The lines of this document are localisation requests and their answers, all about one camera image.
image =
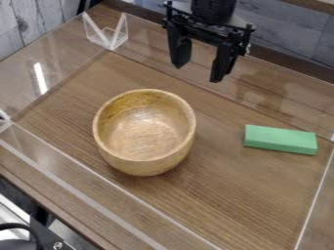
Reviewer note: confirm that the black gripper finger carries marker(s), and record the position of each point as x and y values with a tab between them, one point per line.
179	45
223	62

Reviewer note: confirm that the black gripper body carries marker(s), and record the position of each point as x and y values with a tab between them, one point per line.
211	16

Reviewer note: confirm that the green rectangular block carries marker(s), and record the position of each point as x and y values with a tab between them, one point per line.
280	139

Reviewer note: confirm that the wooden bowl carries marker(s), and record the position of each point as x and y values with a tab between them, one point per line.
144	131

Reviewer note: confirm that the clear acrylic corner bracket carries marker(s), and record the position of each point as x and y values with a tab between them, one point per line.
105	37

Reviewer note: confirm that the clear acrylic enclosure wall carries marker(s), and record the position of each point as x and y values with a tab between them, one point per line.
234	197

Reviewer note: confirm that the black metal table bracket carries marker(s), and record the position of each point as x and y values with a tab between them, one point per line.
49	240

